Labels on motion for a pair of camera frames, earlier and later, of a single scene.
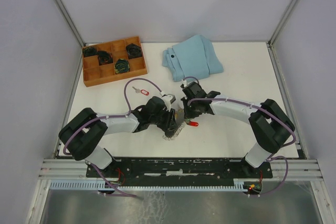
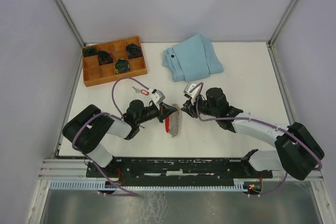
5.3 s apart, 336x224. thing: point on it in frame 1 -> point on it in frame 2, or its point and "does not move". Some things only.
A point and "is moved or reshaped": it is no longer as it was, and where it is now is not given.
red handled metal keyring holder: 181,120 is moved or reshaped
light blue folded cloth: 193,56 does not move
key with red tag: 137,91 does not move
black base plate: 179,169 does not move
